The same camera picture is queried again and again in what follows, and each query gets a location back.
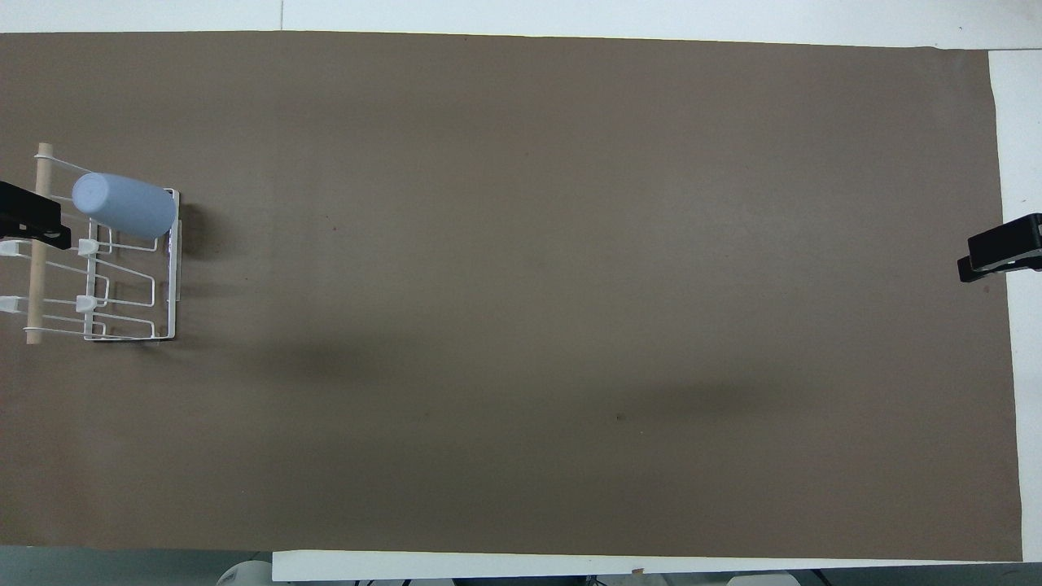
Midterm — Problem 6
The light blue cup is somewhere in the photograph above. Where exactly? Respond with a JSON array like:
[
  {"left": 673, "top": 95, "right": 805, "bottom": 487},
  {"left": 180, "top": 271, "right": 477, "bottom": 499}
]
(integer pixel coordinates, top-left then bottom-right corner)
[{"left": 72, "top": 172, "right": 177, "bottom": 240}]

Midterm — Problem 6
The black clamp at right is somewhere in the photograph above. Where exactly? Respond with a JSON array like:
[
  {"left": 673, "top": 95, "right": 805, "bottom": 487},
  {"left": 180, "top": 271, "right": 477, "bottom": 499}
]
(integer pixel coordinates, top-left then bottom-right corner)
[{"left": 957, "top": 213, "right": 1042, "bottom": 284}]

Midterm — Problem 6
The black clamp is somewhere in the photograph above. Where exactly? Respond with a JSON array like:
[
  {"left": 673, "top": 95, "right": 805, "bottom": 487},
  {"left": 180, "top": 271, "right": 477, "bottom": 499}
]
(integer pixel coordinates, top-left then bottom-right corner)
[
  {"left": 0, "top": 181, "right": 72, "bottom": 251},
  {"left": 957, "top": 213, "right": 1042, "bottom": 284}
]

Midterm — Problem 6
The black clamp at left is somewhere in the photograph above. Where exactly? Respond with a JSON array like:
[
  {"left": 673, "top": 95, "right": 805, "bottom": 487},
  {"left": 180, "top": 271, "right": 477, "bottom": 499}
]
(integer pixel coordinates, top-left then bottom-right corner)
[{"left": 0, "top": 181, "right": 72, "bottom": 251}]

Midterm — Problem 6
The white wire cup holder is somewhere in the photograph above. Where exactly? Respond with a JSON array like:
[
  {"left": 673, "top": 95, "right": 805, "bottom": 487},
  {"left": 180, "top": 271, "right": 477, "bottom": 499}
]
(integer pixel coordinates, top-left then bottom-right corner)
[{"left": 0, "top": 143, "right": 182, "bottom": 346}]

